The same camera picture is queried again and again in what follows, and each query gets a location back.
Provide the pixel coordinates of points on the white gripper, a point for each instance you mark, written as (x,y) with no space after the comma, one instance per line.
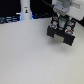
(68,7)

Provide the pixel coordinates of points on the black kcup holder machine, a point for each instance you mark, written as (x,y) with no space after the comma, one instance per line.
(62,29)

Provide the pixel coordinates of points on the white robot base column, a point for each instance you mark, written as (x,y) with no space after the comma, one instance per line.
(26,13)

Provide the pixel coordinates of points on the black equipment with blue lights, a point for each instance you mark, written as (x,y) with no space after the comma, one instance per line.
(9,19)

